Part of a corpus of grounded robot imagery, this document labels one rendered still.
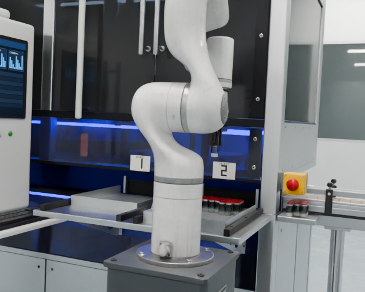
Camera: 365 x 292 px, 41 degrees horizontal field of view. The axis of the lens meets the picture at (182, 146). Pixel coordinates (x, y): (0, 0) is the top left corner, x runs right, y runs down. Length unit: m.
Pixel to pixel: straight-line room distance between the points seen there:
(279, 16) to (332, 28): 4.69
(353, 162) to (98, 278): 4.66
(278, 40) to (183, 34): 0.65
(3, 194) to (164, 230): 0.99
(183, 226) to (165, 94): 0.31
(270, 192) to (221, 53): 0.53
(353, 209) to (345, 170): 4.51
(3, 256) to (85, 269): 0.43
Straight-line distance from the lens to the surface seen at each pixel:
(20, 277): 2.32
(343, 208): 1.82
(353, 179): 6.32
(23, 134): 2.07
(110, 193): 1.98
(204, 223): 1.42
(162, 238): 1.17
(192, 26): 1.15
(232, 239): 1.37
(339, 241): 1.88
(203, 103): 1.11
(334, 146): 6.31
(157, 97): 1.15
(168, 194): 1.14
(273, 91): 1.72
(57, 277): 2.20
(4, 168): 2.01
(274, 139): 1.72
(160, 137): 1.16
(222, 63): 1.52
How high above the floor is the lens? 1.19
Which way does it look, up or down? 3 degrees down
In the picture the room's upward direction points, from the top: 3 degrees clockwise
